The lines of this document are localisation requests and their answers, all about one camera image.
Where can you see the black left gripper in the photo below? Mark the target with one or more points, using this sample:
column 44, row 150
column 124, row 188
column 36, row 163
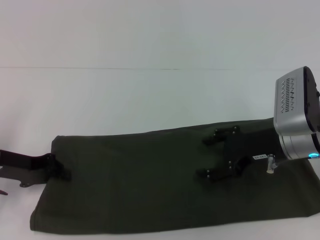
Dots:
column 22, row 167

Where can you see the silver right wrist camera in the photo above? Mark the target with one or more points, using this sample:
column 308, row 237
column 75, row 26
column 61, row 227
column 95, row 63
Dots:
column 295, row 102

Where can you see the dark green shirt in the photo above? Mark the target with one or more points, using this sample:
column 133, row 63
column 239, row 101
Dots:
column 137, row 187

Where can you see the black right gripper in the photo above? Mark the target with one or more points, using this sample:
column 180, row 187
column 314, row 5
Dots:
column 250, row 147

